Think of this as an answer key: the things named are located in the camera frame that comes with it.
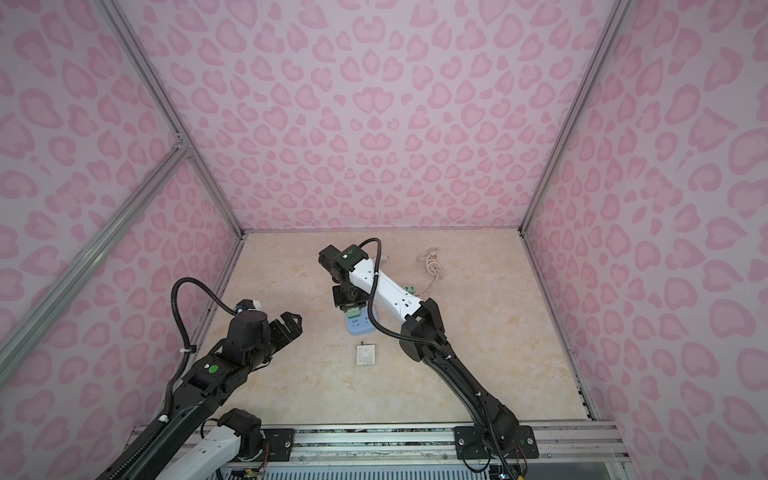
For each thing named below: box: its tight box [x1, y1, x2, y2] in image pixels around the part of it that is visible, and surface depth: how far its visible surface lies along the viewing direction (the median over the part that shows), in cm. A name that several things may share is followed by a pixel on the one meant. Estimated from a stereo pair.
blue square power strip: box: [345, 306, 378, 336], surface depth 94 cm
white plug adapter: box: [356, 341, 376, 365], surface depth 88 cm
